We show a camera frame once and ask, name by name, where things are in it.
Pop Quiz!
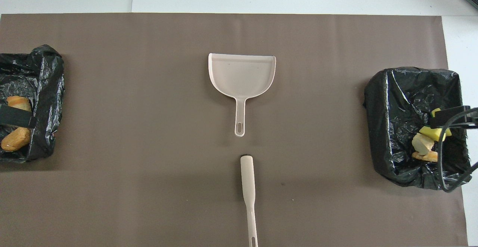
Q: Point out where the notched yellow sponge piece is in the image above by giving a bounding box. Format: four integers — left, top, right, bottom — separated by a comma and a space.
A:
431, 108, 453, 137

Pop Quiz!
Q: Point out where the pale foam chunk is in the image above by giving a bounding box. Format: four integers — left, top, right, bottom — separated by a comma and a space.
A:
6, 96, 32, 112

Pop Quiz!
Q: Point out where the brown peanut shaped piece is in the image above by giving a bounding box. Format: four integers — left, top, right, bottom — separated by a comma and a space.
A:
1, 127, 31, 152

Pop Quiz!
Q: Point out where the small yellow sponge piece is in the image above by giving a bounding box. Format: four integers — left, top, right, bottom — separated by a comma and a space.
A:
419, 126, 445, 142

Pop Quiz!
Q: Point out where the angular beige foam chunk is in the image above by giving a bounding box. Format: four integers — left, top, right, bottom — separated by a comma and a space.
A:
412, 133, 434, 155

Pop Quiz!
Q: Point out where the rounded beige foam chunk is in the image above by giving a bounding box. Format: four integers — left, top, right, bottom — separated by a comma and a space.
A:
412, 151, 439, 162

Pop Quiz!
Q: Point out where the beige handled hand brush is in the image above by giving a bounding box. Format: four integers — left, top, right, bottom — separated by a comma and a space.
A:
240, 155, 259, 247

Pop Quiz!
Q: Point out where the pink plastic dustpan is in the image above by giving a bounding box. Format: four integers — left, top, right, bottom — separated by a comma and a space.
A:
208, 53, 277, 138

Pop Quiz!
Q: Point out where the empty black bag lined bin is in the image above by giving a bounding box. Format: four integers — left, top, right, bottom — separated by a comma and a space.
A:
0, 44, 65, 163

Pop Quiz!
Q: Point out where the black bag lined trash bin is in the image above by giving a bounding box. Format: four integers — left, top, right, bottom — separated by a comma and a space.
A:
363, 67, 473, 191

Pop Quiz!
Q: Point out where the brown table mat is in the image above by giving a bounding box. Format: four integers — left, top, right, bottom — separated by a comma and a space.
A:
0, 13, 468, 247

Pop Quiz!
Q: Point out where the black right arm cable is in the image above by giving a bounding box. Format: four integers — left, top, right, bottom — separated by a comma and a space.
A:
438, 109, 478, 193

